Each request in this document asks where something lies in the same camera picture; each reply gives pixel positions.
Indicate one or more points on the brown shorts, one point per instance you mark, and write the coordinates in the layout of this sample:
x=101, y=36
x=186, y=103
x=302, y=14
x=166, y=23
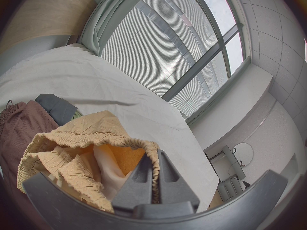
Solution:
x=21, y=128

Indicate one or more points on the blue-green curtain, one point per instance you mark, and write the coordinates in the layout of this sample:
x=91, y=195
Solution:
x=88, y=32

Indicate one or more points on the tan shorts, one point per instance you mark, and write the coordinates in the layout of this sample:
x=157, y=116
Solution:
x=96, y=123

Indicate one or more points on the black garment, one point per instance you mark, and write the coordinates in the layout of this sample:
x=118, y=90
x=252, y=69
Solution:
x=55, y=106

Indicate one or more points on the bed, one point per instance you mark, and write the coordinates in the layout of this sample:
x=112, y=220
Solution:
x=96, y=80

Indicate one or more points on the round wall mirror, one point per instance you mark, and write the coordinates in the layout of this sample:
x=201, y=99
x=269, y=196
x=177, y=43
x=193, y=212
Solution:
x=239, y=154

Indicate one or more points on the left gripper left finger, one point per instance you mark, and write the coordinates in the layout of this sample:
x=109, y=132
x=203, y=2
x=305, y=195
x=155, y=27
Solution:
x=134, y=186

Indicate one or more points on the window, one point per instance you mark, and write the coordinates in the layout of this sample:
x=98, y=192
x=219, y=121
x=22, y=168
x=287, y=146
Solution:
x=156, y=44

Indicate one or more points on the green garment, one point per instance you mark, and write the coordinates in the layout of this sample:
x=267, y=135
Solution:
x=76, y=115

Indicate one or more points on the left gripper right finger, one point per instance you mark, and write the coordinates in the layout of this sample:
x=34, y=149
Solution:
x=175, y=188

